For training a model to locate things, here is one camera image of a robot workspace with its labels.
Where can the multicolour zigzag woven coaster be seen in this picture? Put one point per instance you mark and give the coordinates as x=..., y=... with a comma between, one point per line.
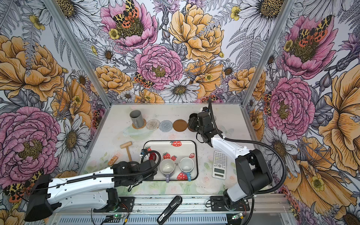
x=152, y=124

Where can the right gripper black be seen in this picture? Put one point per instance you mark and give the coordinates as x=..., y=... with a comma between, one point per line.
x=191, y=124

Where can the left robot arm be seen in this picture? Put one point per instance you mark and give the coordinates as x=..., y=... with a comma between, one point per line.
x=94, y=190

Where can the black mug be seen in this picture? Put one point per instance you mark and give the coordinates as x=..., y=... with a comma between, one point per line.
x=192, y=124

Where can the woven rattan coaster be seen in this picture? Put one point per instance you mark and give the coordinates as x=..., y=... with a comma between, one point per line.
x=137, y=126

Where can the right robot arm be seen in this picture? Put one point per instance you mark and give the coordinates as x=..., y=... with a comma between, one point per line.
x=252, y=171

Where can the white mug purple handle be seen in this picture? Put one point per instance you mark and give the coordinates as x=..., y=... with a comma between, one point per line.
x=167, y=168

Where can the white strawberry tray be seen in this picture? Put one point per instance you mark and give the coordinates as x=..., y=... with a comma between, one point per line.
x=176, y=151

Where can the small wooden mallet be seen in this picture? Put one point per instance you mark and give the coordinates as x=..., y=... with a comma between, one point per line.
x=126, y=147

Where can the small wooden block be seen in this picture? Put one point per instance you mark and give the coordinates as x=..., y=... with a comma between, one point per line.
x=113, y=160

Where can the white mug blue handle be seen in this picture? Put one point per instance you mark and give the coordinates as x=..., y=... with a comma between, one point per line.
x=187, y=165

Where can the plain brown wooden coaster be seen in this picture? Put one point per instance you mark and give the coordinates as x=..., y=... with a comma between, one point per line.
x=180, y=125

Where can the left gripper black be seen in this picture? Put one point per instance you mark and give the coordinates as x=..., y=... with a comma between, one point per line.
x=149, y=178

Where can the white calculator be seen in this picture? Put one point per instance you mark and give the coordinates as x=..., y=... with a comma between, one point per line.
x=219, y=167

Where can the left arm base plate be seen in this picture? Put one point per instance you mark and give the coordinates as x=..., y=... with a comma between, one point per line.
x=120, y=204

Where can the grey mug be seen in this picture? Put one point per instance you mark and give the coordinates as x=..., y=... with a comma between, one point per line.
x=136, y=117

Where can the grey woven coaster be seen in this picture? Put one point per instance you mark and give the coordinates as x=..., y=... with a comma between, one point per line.
x=166, y=126

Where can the black stapler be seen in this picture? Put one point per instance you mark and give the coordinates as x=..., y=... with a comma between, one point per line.
x=169, y=210

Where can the red inside white mug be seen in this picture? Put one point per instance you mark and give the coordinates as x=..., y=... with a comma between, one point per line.
x=152, y=156

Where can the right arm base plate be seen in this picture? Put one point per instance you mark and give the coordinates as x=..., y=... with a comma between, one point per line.
x=218, y=204

